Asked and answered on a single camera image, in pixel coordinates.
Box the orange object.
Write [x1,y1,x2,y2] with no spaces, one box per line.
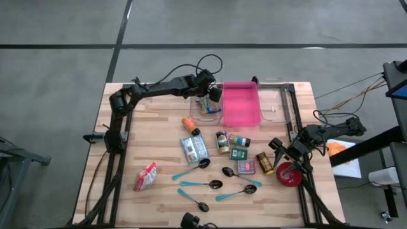
[326,141,348,157]

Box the colourful sprinkles jar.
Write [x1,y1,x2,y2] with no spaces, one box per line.
[228,134,252,148]

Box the white paper towel roll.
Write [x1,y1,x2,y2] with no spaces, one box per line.
[368,166,400,187]

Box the clear plastic bin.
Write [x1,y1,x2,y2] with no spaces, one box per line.
[189,90,224,126]
[258,83,296,124]

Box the red round bowl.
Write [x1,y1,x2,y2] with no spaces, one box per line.
[275,161,304,188]

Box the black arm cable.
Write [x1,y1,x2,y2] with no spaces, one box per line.
[152,53,224,88]
[312,109,362,130]

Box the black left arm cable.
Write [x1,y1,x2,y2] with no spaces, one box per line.
[152,53,224,88]

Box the silver blue snack bag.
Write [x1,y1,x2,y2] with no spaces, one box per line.
[179,133,210,167]

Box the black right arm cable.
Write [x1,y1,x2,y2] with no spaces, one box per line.
[312,109,362,130]

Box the red snack bag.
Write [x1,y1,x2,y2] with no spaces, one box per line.
[132,162,159,193]

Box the black workstation stand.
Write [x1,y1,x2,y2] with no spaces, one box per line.
[329,59,407,220]

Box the black spoon teal handle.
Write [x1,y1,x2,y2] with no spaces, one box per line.
[171,158,211,181]
[179,179,224,190]
[221,166,263,188]
[215,184,258,202]
[176,188,210,213]

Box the white paper sheet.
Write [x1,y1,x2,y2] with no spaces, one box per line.
[324,138,362,179]

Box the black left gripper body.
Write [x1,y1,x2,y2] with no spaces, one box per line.
[190,69,217,98]

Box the spice jar gold lid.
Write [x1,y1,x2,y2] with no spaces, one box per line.
[215,129,231,155]

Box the tablet with blue screen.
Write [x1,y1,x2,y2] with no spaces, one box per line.
[385,79,407,100]

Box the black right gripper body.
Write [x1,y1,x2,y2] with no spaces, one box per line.
[268,137,315,174]

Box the red patterned tin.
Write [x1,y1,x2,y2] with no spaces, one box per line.
[237,158,257,176]

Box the blue white snack bag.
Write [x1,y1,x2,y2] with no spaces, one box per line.
[199,94,223,115]

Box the yellow floor cable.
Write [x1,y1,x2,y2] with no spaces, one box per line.
[327,81,387,111]

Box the black metal floor stand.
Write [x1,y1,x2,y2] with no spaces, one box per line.
[0,136,52,229]

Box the green pepper tin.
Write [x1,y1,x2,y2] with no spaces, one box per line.
[229,147,249,162]

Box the black floor cable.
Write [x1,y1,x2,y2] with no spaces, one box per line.
[314,72,385,100]

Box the black table-level camera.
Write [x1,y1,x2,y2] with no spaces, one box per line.
[180,212,219,229]

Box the brown spice tin yellow cap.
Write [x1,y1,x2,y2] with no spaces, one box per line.
[255,151,275,177]

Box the pink plastic bin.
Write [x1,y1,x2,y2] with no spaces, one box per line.
[221,80,262,128]

